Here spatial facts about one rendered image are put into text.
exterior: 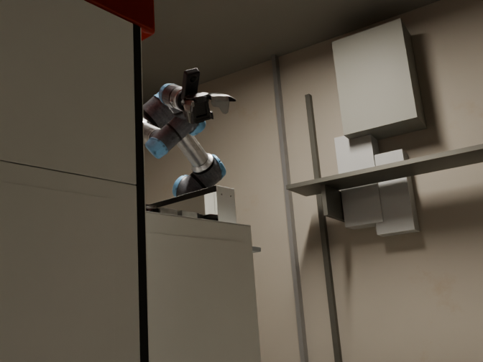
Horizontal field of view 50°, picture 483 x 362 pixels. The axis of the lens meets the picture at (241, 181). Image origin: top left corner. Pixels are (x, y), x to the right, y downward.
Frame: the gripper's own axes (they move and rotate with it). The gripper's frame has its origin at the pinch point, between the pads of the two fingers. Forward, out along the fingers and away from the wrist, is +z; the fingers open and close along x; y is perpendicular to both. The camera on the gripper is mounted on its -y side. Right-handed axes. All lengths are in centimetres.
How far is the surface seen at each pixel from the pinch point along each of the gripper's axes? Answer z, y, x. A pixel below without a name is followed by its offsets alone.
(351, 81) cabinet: -157, 52, -191
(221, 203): -10.9, 37.3, -3.3
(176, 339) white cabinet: 23, 54, 32
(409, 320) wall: -72, 203, -162
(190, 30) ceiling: -248, 7, -109
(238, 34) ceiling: -237, 15, -146
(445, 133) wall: -102, 91, -229
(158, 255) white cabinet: 13.0, 33.5, 28.9
